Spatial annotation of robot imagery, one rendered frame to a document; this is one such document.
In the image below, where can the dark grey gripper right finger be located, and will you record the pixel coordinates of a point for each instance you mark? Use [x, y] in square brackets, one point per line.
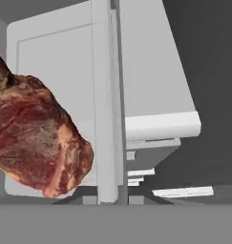
[136, 200]

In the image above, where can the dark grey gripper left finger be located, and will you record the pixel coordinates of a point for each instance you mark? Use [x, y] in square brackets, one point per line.
[89, 200]

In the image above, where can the white freezer rack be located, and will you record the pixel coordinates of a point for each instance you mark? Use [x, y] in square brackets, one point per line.
[140, 172]
[184, 192]

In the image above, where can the red raw steak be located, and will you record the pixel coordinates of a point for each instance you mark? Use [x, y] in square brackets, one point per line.
[31, 133]

